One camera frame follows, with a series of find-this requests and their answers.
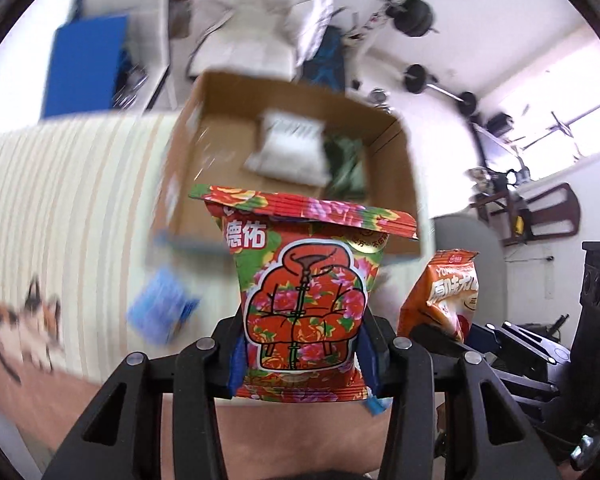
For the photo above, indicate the blue black bench pad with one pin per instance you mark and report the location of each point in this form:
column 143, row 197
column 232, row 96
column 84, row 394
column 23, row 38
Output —
column 326, row 68

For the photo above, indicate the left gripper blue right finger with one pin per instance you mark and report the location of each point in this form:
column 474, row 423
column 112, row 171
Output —
column 488, row 436

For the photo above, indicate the red floral snack bag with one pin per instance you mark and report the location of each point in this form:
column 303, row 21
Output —
column 305, row 269

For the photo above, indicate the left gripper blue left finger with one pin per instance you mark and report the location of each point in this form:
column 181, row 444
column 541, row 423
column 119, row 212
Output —
column 118, row 435

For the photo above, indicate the light blue tissue pack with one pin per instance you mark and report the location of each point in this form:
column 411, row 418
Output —
column 159, row 312

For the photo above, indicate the brown cardboard box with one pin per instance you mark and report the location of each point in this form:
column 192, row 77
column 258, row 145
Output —
column 247, row 134

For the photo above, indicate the white weight bench rack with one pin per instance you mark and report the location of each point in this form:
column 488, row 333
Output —
column 357, row 49

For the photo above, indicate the dark wooden chair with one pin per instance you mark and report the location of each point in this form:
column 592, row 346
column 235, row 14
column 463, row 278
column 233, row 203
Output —
column 550, row 215

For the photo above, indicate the white padded armchair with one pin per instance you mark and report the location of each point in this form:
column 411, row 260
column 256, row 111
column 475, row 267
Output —
column 263, row 38

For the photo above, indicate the chrome dumbbell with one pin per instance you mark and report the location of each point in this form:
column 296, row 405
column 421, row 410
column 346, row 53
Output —
column 378, row 97

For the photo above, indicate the blue folder board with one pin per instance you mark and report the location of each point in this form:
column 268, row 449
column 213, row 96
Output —
column 84, row 64

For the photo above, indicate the blue white wipes packet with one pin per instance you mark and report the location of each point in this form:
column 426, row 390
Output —
column 376, row 406

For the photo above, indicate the green snack bag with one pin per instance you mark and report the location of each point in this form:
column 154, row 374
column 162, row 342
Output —
column 345, row 158

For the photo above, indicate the black barbell on floor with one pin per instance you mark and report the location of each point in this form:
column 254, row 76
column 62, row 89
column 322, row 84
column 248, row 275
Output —
column 417, row 79

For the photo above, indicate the orange snack bag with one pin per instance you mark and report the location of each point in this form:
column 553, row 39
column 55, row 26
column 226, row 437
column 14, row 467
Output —
column 444, row 297

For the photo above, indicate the black cabinet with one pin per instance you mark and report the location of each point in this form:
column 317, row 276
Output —
column 585, row 349

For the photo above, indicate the white soft pillow pack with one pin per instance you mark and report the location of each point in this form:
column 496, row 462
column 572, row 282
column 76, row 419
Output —
column 291, row 150

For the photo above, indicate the black barbell on rack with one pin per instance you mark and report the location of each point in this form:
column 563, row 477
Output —
column 412, row 18

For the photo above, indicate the white cushioned side chair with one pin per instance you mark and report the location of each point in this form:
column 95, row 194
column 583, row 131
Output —
column 148, row 42

